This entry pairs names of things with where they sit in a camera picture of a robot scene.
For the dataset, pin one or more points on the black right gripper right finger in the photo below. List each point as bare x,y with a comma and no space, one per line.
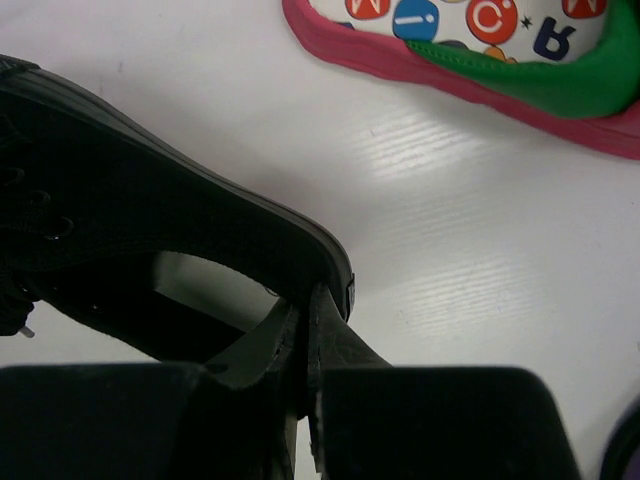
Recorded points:
371,420

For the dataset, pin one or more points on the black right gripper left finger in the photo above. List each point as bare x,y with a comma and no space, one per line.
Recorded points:
232,418

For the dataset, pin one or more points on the pink sandal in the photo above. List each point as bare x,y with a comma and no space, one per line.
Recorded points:
569,68

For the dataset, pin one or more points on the purple loafer right one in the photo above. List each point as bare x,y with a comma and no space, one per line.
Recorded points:
621,458

